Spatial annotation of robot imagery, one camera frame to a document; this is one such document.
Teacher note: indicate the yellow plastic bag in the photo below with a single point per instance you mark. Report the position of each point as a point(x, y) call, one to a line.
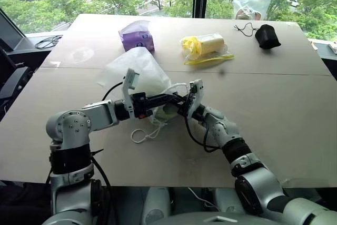
point(208, 43)

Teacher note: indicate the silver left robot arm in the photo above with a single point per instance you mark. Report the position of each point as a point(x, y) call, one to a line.
point(79, 119)

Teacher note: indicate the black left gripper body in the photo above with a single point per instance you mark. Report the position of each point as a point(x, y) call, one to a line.
point(139, 105)

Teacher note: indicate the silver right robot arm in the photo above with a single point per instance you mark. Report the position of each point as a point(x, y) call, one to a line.
point(252, 164)

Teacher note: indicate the clear plastic bag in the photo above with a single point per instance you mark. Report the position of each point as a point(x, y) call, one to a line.
point(250, 6)

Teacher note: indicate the black chair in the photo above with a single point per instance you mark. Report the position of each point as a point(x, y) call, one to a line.
point(13, 82)

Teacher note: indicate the purple tissue pack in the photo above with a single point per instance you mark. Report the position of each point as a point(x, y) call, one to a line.
point(137, 36)

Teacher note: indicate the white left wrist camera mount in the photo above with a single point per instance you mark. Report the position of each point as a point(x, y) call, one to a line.
point(131, 78)

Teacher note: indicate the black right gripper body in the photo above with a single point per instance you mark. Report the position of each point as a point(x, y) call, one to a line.
point(184, 107)

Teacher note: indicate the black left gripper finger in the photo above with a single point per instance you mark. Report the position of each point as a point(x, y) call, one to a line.
point(160, 97)

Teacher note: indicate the silver robot torso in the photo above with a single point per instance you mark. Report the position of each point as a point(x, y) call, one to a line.
point(184, 217)

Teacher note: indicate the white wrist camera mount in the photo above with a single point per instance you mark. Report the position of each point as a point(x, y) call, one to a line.
point(131, 78)
point(198, 90)

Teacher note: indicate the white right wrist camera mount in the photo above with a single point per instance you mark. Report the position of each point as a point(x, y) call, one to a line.
point(198, 90)

